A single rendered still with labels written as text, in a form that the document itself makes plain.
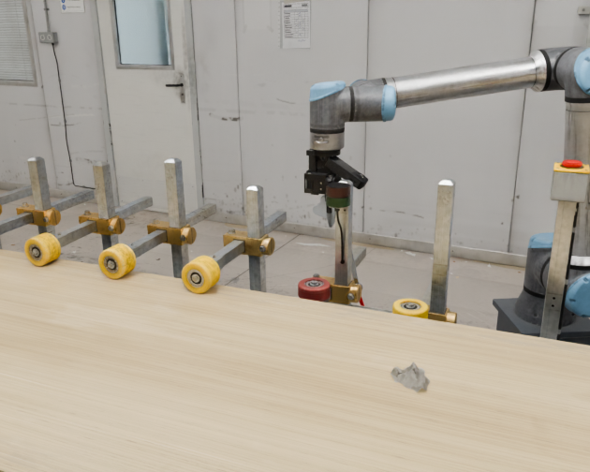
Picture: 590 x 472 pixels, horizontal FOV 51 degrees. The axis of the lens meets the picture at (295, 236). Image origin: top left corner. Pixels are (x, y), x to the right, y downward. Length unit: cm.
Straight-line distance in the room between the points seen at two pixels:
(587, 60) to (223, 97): 337
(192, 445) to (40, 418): 28
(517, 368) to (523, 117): 289
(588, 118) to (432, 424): 100
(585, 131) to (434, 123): 240
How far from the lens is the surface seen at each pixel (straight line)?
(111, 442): 106
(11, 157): 647
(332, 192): 147
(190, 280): 151
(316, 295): 150
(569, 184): 142
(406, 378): 115
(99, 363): 127
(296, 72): 442
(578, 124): 179
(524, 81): 185
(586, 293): 190
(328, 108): 156
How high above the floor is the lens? 152
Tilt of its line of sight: 19 degrees down
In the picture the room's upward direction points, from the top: 1 degrees counter-clockwise
